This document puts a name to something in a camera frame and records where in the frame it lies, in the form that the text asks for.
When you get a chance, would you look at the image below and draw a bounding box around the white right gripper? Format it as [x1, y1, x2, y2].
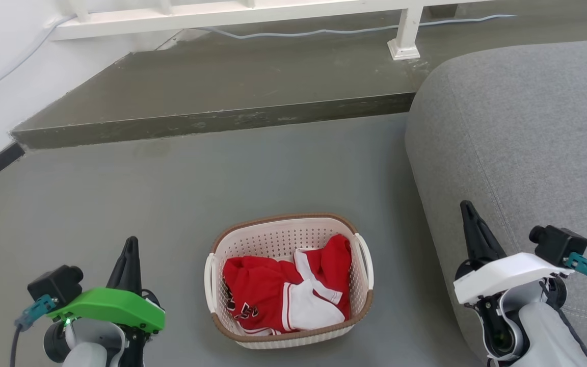
[453, 200, 575, 306]

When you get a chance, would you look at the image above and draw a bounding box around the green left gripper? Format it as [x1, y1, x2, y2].
[46, 236, 166, 333]

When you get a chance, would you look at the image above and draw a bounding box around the white laundry basket brown rim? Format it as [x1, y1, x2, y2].
[204, 213, 375, 350]

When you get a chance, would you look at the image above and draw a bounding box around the grey fabric sofa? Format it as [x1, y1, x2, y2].
[405, 38, 587, 367]

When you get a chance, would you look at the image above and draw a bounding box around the red and white sports garment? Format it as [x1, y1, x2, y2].
[222, 233, 353, 336]

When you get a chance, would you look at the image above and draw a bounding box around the raised grey concrete step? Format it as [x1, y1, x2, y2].
[11, 0, 587, 150]

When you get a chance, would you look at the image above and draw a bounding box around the white wooden railing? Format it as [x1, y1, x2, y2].
[49, 0, 493, 61]

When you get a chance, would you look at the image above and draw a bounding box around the teal left camera cable plug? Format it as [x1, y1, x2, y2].
[10, 294, 59, 367]

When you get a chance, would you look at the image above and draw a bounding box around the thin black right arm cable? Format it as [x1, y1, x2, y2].
[552, 298, 587, 367]

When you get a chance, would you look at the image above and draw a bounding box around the thin pale grey wall cable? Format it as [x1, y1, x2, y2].
[0, 14, 76, 106]

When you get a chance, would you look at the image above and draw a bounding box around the pale blue-grey floor cable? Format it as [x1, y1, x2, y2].
[197, 14, 516, 40]

